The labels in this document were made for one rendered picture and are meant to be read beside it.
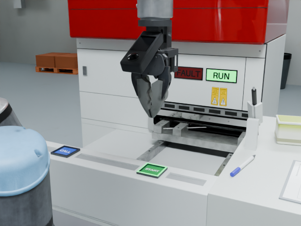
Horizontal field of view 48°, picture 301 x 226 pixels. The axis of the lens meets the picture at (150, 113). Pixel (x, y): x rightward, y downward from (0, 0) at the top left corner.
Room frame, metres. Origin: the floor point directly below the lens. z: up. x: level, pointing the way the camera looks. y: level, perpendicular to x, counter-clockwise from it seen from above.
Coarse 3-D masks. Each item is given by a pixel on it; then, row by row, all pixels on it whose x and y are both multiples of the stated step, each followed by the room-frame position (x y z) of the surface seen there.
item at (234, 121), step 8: (160, 112) 1.34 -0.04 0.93; (168, 112) 1.33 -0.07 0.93; (176, 112) 1.31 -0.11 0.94; (184, 112) 1.30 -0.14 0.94; (152, 120) 1.36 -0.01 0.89; (200, 120) 1.27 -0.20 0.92; (208, 120) 1.25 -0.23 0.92; (216, 120) 1.24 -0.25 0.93; (224, 120) 1.22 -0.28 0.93; (232, 120) 1.21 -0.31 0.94; (240, 120) 1.20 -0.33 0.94; (152, 128) 1.36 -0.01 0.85; (232, 136) 1.21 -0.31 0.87
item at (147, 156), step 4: (160, 140) 1.22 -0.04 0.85; (156, 144) 1.18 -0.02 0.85; (160, 144) 1.18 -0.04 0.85; (164, 144) 1.22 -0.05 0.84; (168, 144) 1.25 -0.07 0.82; (152, 148) 1.14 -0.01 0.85; (156, 148) 1.15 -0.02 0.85; (160, 148) 1.18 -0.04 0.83; (144, 152) 1.10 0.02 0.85; (148, 152) 1.10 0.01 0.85; (152, 152) 1.12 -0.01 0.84; (156, 152) 1.15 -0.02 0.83; (140, 156) 1.07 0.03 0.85; (144, 156) 1.07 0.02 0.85; (148, 156) 1.09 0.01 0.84; (152, 156) 1.12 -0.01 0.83; (140, 160) 1.04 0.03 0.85; (144, 160) 1.06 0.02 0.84; (148, 160) 1.09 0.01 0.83
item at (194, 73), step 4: (180, 68) 1.32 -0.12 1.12; (184, 68) 1.31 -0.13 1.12; (188, 68) 1.30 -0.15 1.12; (192, 68) 1.29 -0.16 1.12; (176, 72) 1.32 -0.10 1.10; (180, 72) 1.32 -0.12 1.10; (184, 72) 1.31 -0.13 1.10; (188, 72) 1.30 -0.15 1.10; (192, 72) 1.29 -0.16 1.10; (196, 72) 1.29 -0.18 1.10; (200, 72) 1.28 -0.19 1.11; (176, 76) 1.32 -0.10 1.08; (180, 76) 1.32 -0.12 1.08; (184, 76) 1.31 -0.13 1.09; (188, 76) 1.30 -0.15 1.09; (192, 76) 1.29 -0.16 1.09; (196, 76) 1.29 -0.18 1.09; (200, 76) 1.28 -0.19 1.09
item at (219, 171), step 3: (231, 153) 1.10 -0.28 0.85; (228, 156) 1.07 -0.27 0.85; (231, 156) 1.07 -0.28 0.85; (225, 159) 1.05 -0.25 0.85; (228, 159) 1.05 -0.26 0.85; (225, 162) 1.02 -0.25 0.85; (222, 165) 1.00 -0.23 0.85; (225, 165) 1.00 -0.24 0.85; (219, 168) 0.98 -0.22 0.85; (222, 168) 0.98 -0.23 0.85; (216, 171) 0.96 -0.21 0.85; (219, 171) 0.96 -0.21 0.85; (216, 174) 0.93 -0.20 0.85; (219, 174) 0.93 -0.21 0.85
